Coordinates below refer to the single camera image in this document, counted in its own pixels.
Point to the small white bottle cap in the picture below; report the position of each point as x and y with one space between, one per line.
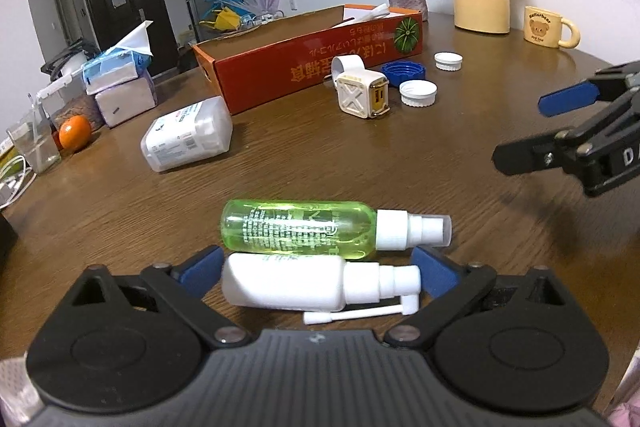
448 61

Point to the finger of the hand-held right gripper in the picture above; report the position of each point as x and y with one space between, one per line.
567 99
525 154

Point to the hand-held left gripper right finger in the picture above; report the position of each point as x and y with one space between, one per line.
435 274

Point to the black folded stand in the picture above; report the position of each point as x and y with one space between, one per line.
67 57

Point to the purple tissue pack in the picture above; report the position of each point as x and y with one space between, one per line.
125 102

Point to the clear food container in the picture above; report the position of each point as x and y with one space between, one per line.
62 102

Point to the white cube charger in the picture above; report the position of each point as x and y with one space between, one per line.
360 94

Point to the blue and yellow bags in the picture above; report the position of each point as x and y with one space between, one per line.
225 17

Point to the orange fruit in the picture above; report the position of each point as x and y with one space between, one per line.
75 133

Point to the green spray bottle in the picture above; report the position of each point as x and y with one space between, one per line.
295 227

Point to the white spray bottle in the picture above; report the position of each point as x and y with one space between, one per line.
285 282

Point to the orange cardboard box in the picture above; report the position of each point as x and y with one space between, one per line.
280 67

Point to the dark brown door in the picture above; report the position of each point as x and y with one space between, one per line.
125 2

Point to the white paper sheet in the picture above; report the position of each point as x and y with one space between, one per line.
372 13

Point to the clear glass cup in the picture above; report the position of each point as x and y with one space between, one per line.
35 147

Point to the clear cotton swab box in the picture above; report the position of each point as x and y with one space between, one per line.
187 134

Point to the large white bottle cap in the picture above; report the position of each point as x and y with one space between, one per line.
419 93

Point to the blue bottle cap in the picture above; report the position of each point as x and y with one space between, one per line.
400 71

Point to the blue tissue pack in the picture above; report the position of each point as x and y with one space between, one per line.
112 67

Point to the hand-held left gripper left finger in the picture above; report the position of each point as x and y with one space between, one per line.
202 269

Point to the yellow bear mug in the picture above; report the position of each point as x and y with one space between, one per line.
542 28

